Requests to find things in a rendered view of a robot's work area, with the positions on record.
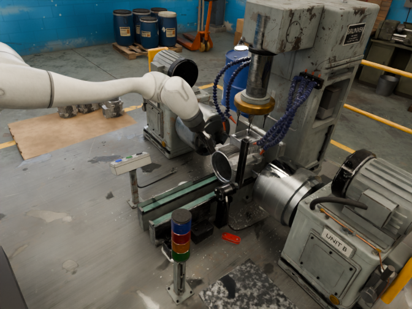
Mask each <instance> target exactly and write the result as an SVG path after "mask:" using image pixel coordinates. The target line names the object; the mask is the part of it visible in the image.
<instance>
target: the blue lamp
mask: <svg viewBox="0 0 412 309"><path fill-rule="evenodd" d="M171 228H172V231H173V232H174V233H176V234H178V235H183V234H187V233H188V232H189V231H190V230H191V220H190V221H189V222H188V223H186V224H177V223H175V222H173V221H172V218H171Z"/></svg>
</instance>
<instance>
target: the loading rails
mask: <svg viewBox="0 0 412 309"><path fill-rule="evenodd" d="M215 176H216V175H215V173H212V174H209V175H207V176H204V177H202V178H200V179H198V180H196V181H192V180H190V181H187V182H186V183H183V184H181V185H179V186H176V187H174V188H172V189H169V190H167V191H165V192H163V193H161V194H158V195H156V196H153V197H151V198H149V199H147V200H144V201H142V202H139V203H138V204H137V213H138V219H139V225H140V227H141V228H142V230H143V231H145V230H147V229H150V241H151V242H152V244H153V245H154V247H155V248H157V247H159V246H161V245H162V246H163V241H165V240H167V239H168V238H171V237H172V232H171V215H172V212H173V211H174V210H176V209H179V208H184V209H187V210H189V211H190V212H191V226H193V225H195V224H197V223H199V222H200V221H202V220H204V219H206V218H207V219H208V220H209V217H211V216H213V215H215V214H216V209H217V203H218V202H217V201H216V196H215V188H216V187H219V186H222V185H223V184H222V183H221V182H220V181H219V180H218V179H217V178H216V177H215ZM256 179H257V177H256V178H253V177H250V178H248V179H244V181H243V184H242V188H241V189H240V190H238V189H237V192H236V193H235V194H234V195H232V197H233V200H232V202H231V203H230V206H232V205H234V204H236V203H237V202H240V201H241V200H242V201H243V202H244V203H246V204H247V203H249V202H251V200H252V198H251V197H250V195H252V191H253V186H254V181H256Z"/></svg>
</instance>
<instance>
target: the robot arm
mask: <svg viewBox="0 0 412 309"><path fill-rule="evenodd" d="M128 93H140V94H141V95H142V96H143V98H144V99H148V100H151V101H155V102H158V103H163V104H165V105H166V106H167V107H168V108H170V109H171V111H173V112H174V113H175V114H176V115H178V116H179V118H180V119H181V120H182V122H183V124H184V125H185V126H186V127H188V129H189V130H190V131H191V132H195V134H196V135H197V136H198V138H199V139H200V141H201V142H203V144H205V147H206V149H207V150H208V152H209V153H210V154H211V155H212V154H213V153H214V152H215V151H216V150H215V148H214V146H213V145H214V143H213V141H212V136H211V135H210V134H207V132H206V129H205V128H204V127H205V120H204V119H203V117H204V115H203V113H202V111H201V109H200V107H199V105H198V101H197V98H196V95H195V94H194V92H193V90H192V88H191V87H190V86H189V84H188V83H187V82H186V81H185V80H183V79H182V78H181V77H178V76H174V77H169V76H167V75H165V74H163V73H160V72H149V73H146V74H145V75H144V76H143V77H140V78H122V79H118V80H111V81H106V82H87V81H83V80H78V79H75V78H71V77H66V76H64V75H60V74H57V73H54V72H50V71H45V70H41V69H36V68H33V67H30V66H29V65H28V64H26V63H25V62H24V61H23V59H22V58H21V56H20V55H19V54H18V53H17V52H16V51H15V50H14V49H12V48H11V47H9V46H8V45H6V44H4V43H2V42H0V113H1V111H2V110H4V109H22V110H32V109H51V108H56V107H64V106H70V105H81V104H94V103H100V102H105V101H109V100H112V99H114V98H117V97H120V96H122V95H125V94H128Z"/></svg>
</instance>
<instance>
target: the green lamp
mask: <svg viewBox="0 0 412 309"><path fill-rule="evenodd" d="M189 254H190V248H189V250H188V251H187V252H185V253H176V252H175V251H174V250H173V249H172V257H173V258H174V259H175V260H176V261H185V260H187V258H189Z"/></svg>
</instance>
